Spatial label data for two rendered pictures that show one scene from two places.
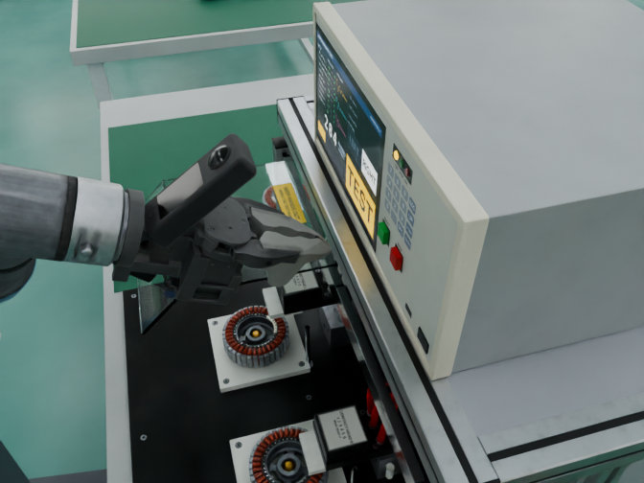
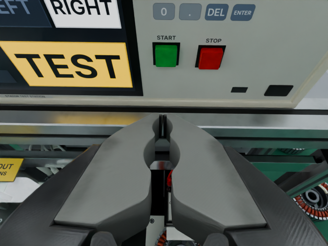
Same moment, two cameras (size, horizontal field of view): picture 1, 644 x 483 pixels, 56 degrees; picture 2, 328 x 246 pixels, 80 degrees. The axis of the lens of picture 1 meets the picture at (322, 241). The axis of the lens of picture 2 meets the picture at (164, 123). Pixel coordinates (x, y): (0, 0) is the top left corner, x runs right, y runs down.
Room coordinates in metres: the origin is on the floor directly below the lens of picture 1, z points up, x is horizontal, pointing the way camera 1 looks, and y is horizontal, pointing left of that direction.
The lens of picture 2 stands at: (0.44, 0.07, 1.29)
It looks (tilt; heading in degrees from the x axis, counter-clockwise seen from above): 54 degrees down; 286
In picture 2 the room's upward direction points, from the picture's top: 1 degrees clockwise
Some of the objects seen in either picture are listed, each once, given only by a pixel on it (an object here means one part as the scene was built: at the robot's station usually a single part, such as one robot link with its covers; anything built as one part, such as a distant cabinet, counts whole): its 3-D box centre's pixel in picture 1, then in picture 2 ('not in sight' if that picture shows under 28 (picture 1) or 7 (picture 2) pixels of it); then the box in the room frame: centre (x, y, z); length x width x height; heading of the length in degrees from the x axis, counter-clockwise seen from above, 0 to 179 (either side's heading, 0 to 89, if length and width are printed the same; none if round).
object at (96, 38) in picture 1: (214, 28); not in sight; (2.87, 0.53, 0.37); 1.85 x 1.10 x 0.75; 16
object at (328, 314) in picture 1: (337, 319); not in sight; (0.68, -0.03, 0.80); 0.07 x 0.05 x 0.06; 16
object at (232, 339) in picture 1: (256, 335); not in sight; (0.64, 0.11, 0.80); 0.11 x 0.11 x 0.04
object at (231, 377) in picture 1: (257, 344); not in sight; (0.64, 0.11, 0.78); 0.15 x 0.15 x 0.01; 16
